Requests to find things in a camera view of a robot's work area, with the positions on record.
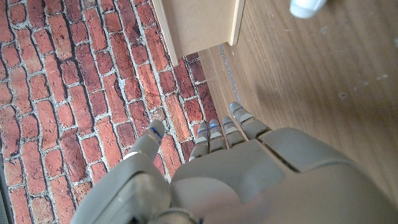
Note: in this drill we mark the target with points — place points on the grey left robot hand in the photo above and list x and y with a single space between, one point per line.
248 180

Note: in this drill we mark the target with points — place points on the wooden box with slot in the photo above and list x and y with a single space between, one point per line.
199 25

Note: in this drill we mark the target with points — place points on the green red toothpaste tube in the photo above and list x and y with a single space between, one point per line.
306 7

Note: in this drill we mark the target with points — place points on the printed brick wall backdrop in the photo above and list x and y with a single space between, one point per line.
77 93

